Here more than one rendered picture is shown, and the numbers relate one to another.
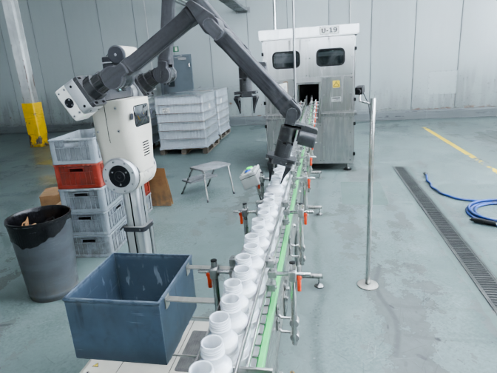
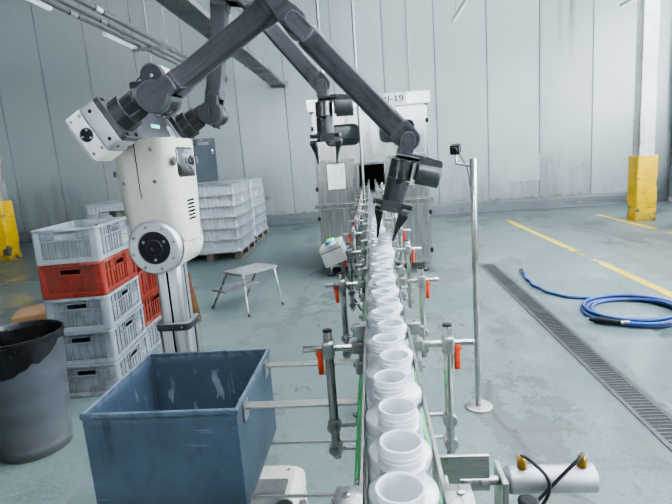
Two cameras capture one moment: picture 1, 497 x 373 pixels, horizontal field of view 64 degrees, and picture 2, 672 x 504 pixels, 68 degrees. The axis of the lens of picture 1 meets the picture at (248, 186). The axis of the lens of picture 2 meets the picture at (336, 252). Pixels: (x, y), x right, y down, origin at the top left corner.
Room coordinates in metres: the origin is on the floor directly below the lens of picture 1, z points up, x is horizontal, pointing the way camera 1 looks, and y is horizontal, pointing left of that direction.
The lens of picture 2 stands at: (0.11, 0.17, 1.40)
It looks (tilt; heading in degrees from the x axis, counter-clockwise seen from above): 10 degrees down; 354
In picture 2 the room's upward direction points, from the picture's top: 4 degrees counter-clockwise
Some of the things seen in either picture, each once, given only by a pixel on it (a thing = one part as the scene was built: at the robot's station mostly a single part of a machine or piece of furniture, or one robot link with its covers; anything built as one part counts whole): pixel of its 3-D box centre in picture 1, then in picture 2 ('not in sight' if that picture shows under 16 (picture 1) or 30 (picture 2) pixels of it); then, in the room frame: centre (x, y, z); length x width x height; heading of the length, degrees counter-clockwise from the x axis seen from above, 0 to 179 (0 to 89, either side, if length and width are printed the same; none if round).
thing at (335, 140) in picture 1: (310, 98); (372, 184); (6.71, -1.12, 1.05); 1.60 x 1.40 x 2.10; 169
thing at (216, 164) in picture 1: (206, 178); (245, 286); (5.12, 0.56, 0.21); 0.61 x 0.47 x 0.41; 42
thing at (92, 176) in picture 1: (92, 168); (91, 270); (3.65, 1.46, 0.78); 0.61 x 0.41 x 0.22; 176
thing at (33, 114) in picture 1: (35, 124); (3, 230); (10.25, 5.33, 0.55); 0.40 x 0.40 x 1.10; 79
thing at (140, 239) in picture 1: (144, 262); (186, 377); (1.70, 0.51, 0.74); 0.11 x 0.11 x 0.40; 79
